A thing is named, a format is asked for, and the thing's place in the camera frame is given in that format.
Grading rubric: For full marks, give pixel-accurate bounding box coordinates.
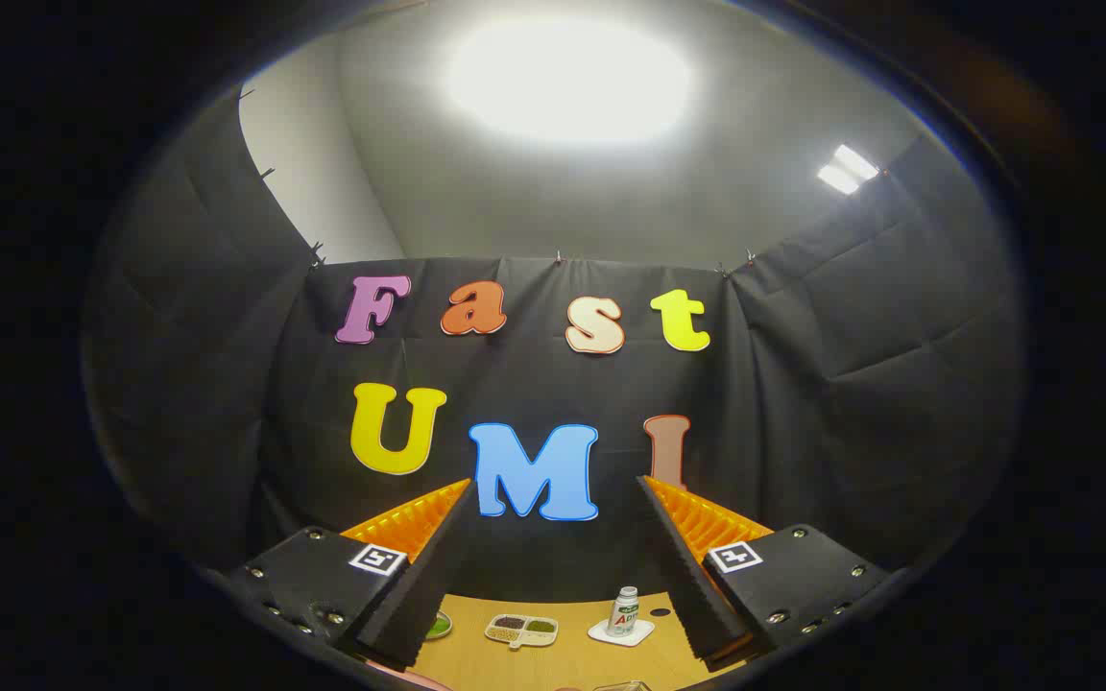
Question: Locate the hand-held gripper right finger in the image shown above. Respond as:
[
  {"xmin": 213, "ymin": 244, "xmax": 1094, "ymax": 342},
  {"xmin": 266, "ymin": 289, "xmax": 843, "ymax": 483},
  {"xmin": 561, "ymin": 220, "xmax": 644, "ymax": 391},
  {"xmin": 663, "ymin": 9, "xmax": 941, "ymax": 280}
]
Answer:
[{"xmin": 636, "ymin": 475, "xmax": 890, "ymax": 663}]

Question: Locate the white divided snack tray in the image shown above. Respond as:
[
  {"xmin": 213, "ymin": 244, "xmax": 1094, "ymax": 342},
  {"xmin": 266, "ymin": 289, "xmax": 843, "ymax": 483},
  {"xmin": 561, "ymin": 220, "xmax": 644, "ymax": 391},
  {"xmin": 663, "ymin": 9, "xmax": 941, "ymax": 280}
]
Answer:
[{"xmin": 484, "ymin": 614, "xmax": 560, "ymax": 650}]

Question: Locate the white square coaster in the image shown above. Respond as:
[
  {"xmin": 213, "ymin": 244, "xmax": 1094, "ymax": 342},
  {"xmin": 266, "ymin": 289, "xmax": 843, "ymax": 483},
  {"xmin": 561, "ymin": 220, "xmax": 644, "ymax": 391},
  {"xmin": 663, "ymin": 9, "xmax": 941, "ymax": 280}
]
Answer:
[{"xmin": 588, "ymin": 617, "xmax": 656, "ymax": 648}]

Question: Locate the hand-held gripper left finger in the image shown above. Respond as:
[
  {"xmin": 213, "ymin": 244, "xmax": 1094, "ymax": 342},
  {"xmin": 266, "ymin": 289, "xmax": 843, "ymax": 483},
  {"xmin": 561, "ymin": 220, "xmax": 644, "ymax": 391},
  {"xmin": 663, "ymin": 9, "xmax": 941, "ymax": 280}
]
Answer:
[{"xmin": 227, "ymin": 478, "xmax": 479, "ymax": 671}]

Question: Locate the small white drink bottle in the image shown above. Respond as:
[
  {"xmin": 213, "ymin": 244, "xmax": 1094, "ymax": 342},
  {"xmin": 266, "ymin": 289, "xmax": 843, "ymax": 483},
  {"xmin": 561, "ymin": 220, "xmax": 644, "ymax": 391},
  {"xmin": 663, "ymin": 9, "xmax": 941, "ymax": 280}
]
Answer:
[{"xmin": 608, "ymin": 586, "xmax": 640, "ymax": 637}]

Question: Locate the small ceiling light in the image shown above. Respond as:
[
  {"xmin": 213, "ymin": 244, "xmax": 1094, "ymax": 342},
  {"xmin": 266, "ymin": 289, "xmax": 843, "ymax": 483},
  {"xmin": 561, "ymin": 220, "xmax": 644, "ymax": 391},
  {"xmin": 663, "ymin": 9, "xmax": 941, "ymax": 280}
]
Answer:
[{"xmin": 817, "ymin": 144, "xmax": 880, "ymax": 196}]

